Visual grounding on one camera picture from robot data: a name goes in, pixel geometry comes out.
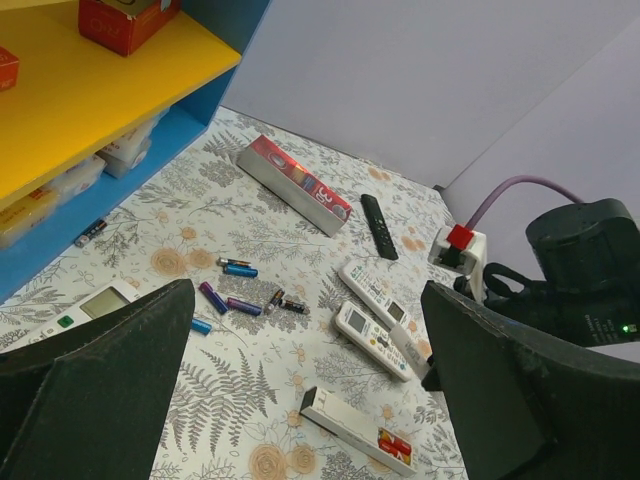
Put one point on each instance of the white ac remote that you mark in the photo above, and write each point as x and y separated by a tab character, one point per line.
373	339
375	295

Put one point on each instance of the red toothpaste box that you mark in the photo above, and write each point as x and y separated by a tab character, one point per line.
295	185

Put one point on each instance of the orange box on shelf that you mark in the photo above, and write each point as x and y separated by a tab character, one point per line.
9	69

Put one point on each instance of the white battery cover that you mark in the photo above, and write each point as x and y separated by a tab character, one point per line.
418	362

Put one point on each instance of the white packets on shelf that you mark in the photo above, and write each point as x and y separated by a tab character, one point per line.
116	159

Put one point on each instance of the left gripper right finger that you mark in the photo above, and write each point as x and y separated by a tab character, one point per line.
525	404

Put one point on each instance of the black tv remote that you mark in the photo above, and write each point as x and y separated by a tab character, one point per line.
378	227

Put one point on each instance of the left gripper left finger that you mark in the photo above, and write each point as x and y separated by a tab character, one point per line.
91	402

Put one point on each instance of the red box on shelf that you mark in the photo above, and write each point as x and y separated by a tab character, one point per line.
124	26

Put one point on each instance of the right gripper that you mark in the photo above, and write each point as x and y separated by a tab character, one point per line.
511	294

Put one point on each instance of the slim white remote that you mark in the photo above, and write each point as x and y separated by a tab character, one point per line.
351	426

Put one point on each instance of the red orange battery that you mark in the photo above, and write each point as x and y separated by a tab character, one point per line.
394	446

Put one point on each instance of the white ac remote upper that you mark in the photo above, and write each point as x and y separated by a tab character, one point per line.
375	295

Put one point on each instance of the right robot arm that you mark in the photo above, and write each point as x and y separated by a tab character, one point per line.
589	256

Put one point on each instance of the blue pink yellow shelf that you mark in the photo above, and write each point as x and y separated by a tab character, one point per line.
74	96

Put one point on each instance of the white ac remote lower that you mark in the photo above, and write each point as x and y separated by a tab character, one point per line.
373	339

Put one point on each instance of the floral table mat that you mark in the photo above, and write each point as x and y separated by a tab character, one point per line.
235	409

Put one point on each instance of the small white display remote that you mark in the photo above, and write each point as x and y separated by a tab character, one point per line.
103	301

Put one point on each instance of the pile of small batteries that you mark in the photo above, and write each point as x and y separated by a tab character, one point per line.
144	257

